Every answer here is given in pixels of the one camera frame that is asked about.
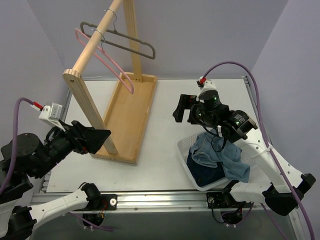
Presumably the grey metal hanger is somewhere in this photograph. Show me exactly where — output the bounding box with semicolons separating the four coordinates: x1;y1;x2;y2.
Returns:
80;8;156;60

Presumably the pink hanger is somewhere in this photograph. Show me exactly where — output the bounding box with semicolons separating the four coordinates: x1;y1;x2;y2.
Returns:
74;28;135;95

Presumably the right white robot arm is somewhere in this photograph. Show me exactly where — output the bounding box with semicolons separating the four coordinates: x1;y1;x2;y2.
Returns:
172;90;316;216

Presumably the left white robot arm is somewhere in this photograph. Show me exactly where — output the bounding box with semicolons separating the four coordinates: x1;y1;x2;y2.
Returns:
0;120;111;240

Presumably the wooden clothes rack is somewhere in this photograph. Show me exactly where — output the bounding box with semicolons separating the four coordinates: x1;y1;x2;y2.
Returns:
62;0;158;165

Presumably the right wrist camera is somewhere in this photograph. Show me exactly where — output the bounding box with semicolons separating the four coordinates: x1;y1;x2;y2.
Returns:
196;76;217;97

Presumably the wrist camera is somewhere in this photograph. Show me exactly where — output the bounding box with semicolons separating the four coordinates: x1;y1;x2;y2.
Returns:
196;76;217;97
31;101;66;132

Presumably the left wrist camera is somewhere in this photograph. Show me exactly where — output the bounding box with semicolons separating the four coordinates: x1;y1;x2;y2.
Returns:
31;101;66;132

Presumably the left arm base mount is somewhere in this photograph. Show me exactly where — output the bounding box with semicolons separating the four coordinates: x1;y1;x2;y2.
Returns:
82;193;118;226

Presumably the aluminium rail frame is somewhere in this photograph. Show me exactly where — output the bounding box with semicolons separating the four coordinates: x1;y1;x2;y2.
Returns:
29;76;307;240

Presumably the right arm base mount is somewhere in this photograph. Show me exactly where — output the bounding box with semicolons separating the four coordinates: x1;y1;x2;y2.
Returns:
206;191;254;228

